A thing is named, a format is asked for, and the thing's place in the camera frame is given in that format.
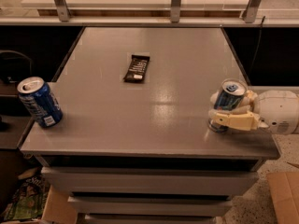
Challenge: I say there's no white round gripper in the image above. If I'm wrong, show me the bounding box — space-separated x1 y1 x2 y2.
208 90 299 135

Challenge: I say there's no Red Bull can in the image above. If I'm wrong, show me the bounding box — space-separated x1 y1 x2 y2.
208 78 248 133

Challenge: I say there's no chocolate RXBAR wrapper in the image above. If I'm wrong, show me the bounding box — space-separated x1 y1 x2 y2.
123 54 150 83

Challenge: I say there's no blue Pepsi can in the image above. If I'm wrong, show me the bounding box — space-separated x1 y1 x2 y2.
17 77 63 128

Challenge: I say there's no cardboard box right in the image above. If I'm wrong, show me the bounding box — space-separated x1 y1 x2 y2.
267 172 299 224

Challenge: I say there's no cardboard box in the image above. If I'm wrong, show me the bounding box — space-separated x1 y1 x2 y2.
42 186 78 224
267 172 299 224

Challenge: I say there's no grey drawer cabinet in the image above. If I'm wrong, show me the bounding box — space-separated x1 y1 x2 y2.
21 28 279 224

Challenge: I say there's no cardboard box bottom left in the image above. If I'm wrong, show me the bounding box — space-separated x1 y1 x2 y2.
42 186 78 224

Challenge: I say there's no green snack bag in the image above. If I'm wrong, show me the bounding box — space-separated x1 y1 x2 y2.
2 175 50 221

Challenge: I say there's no dark chair at left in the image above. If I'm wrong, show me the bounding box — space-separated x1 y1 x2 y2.
0 49 33 84

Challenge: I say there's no black cable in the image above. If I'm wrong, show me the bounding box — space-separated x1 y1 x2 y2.
248 15 266 77

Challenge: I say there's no right metal bracket post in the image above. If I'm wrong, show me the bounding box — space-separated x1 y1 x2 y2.
242 0 262 23

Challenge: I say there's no metal bracket post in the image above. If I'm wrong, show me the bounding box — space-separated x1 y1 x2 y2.
54 0 70 22
242 0 262 23
170 0 181 23

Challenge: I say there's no middle metal bracket post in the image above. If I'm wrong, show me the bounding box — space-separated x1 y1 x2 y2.
170 0 181 23

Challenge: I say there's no left metal bracket post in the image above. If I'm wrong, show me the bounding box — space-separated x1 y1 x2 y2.
54 0 70 22

